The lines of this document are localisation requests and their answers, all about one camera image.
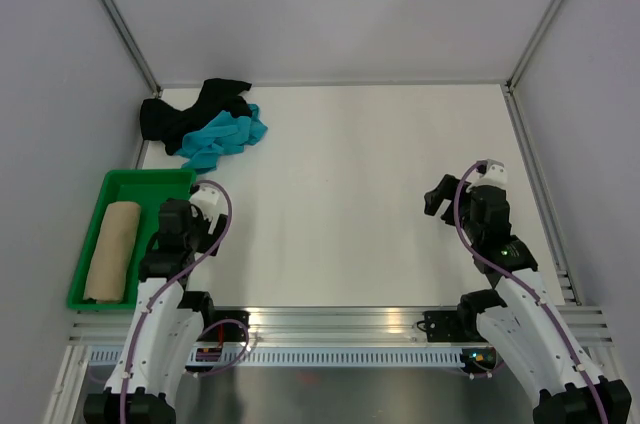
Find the teal t-shirt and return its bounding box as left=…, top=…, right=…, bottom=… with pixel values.
left=176, top=104, right=268, bottom=174

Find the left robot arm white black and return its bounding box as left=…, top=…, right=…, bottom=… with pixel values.
left=82, top=186, right=229, bottom=423

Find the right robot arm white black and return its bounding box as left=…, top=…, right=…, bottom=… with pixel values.
left=424, top=174, right=632, bottom=423

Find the green plastic tray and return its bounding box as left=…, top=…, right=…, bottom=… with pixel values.
left=67, top=169, right=196, bottom=311

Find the rolled beige t-shirt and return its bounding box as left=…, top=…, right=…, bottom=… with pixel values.
left=84, top=201, right=141, bottom=303

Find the black t-shirt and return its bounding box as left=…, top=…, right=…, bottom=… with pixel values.
left=139, top=78, right=252, bottom=155

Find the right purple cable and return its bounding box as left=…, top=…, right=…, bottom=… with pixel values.
left=452, top=159, right=609, bottom=424

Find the purple cable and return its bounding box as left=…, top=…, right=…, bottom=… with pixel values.
left=89, top=181, right=251, bottom=424
left=452, top=159, right=609, bottom=424

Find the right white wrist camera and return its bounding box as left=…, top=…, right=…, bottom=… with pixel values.
left=473, top=159, right=508, bottom=189

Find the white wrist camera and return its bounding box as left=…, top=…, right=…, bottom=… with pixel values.
left=189, top=184, right=220, bottom=213
left=473, top=159, right=508, bottom=189

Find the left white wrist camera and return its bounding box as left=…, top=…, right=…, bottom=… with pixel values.
left=189, top=184, right=220, bottom=213

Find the right aluminium corner post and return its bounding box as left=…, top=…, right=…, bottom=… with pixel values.
left=504, top=0, right=599, bottom=93

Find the aluminium corner post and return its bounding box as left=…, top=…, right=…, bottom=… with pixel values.
left=504, top=0, right=599, bottom=93
left=98, top=0, right=162, bottom=96

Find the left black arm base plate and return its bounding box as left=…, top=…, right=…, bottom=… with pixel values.
left=199, top=309, right=250, bottom=345

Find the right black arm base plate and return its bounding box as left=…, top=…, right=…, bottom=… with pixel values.
left=422, top=309, right=486, bottom=343

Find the aluminium frame rail front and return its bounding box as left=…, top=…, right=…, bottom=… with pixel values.
left=68, top=305, right=613, bottom=347

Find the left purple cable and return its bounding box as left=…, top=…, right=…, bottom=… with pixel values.
left=89, top=181, right=251, bottom=424

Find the white slotted cable duct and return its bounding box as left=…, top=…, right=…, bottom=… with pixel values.
left=87, top=347, right=499, bottom=368

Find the left aluminium corner post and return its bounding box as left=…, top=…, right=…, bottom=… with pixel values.
left=98, top=0, right=162, bottom=96

